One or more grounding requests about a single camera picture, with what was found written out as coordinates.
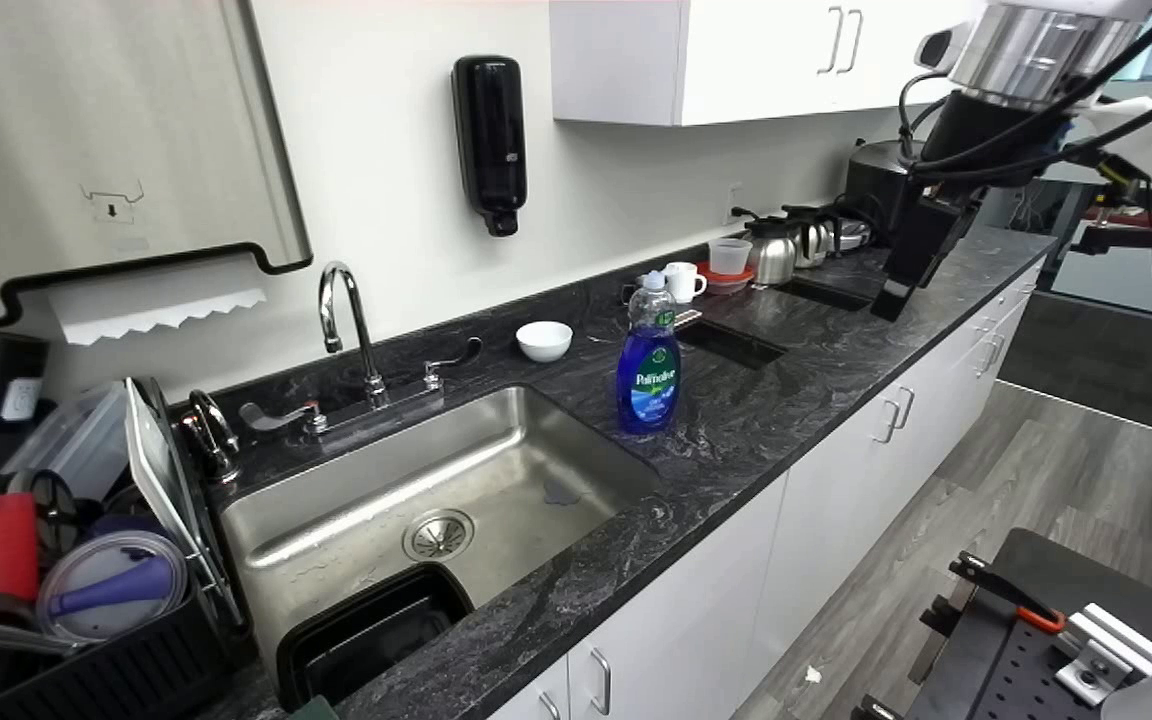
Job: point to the clear plastic cup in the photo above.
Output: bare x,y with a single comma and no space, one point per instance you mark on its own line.
730,256

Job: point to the white base cabinet door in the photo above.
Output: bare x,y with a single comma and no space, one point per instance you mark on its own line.
836,480
681,620
531,700

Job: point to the chrome tap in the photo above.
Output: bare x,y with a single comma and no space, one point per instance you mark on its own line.
361,330

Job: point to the black plastic tub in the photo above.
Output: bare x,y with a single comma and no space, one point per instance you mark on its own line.
376,630

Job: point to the blue dish soap bottle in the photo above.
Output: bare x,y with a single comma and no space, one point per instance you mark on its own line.
648,380

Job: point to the red bowl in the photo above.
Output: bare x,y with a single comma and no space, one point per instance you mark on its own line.
726,281

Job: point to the white bowl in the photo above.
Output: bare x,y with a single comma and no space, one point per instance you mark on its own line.
544,340

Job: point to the white paper towel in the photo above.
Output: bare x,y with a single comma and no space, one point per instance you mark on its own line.
151,310

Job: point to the clear plastic container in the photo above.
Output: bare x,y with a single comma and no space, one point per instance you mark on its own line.
76,445

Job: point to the silver thermal carafe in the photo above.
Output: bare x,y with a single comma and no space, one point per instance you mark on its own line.
772,255
812,240

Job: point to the chrome tap lever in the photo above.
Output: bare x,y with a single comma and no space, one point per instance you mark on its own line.
451,362
281,417

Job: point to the black dish rack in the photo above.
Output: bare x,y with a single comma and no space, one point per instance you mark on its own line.
146,670

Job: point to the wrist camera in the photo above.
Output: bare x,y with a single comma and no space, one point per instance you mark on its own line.
1151,140

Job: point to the black coffee maker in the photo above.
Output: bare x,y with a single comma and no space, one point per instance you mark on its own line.
876,185

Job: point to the white mug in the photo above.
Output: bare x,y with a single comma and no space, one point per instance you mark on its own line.
680,282

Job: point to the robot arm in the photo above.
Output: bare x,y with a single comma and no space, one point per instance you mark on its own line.
1036,45

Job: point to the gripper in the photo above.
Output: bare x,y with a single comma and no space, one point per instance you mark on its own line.
976,140

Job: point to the steel paper towel dispenser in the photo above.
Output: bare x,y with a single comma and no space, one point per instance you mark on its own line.
106,130

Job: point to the steel sink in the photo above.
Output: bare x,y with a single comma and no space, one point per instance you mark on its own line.
496,470

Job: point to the silver metal bracket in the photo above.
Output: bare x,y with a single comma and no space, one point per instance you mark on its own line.
1111,650

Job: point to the green sponge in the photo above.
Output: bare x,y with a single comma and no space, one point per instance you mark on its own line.
312,709

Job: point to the black wall soap dispenser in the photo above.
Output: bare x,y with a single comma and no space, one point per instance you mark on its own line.
489,130

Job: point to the grey baking tray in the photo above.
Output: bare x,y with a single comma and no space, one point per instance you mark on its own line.
161,470

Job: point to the wall socket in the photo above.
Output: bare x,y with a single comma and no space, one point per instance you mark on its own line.
733,203

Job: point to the small chrome spout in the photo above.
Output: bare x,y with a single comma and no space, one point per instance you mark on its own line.
211,430

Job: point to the white wall cabinet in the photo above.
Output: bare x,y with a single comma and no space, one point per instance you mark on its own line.
716,60

